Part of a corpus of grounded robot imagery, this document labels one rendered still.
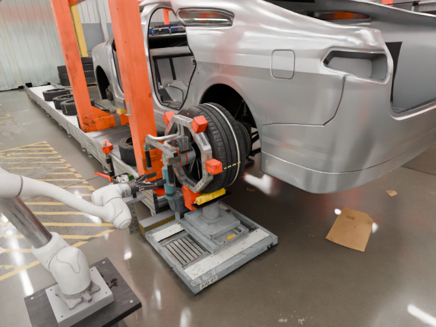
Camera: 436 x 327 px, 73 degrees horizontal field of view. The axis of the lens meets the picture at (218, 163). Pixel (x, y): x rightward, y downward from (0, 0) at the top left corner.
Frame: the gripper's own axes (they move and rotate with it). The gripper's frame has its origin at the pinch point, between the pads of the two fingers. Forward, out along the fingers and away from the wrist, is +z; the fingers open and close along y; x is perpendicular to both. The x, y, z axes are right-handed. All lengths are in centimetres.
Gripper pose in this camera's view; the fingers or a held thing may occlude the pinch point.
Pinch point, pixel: (159, 178)
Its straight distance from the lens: 189.8
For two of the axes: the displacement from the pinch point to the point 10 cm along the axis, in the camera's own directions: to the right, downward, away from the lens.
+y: 6.0, 3.0, -7.4
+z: 8.0, -2.8, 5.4
